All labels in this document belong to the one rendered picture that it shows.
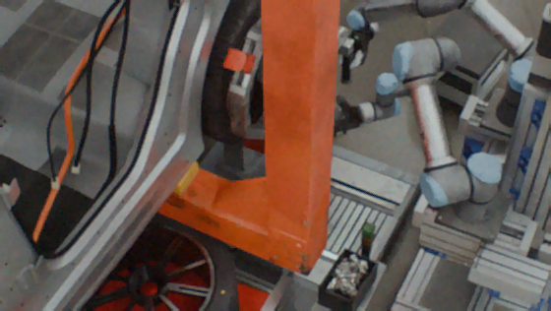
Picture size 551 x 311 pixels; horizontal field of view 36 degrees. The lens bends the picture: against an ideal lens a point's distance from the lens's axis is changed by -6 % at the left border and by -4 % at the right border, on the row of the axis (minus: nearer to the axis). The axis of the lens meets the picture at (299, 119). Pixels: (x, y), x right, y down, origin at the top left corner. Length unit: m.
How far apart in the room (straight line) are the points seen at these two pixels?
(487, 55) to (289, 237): 1.71
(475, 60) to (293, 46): 2.02
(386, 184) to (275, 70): 1.66
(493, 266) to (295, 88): 0.98
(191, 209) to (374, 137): 1.37
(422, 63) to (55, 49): 1.37
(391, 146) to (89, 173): 1.68
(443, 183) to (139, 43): 1.15
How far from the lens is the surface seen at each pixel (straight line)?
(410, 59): 2.81
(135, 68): 3.13
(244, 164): 3.81
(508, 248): 3.04
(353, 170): 4.05
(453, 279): 3.58
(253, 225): 3.10
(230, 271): 3.20
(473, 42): 4.37
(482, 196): 2.90
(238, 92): 3.13
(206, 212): 3.16
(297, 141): 2.61
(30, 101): 3.26
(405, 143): 4.30
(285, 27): 2.33
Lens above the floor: 3.16
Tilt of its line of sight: 46 degrees down
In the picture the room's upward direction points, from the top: 1 degrees clockwise
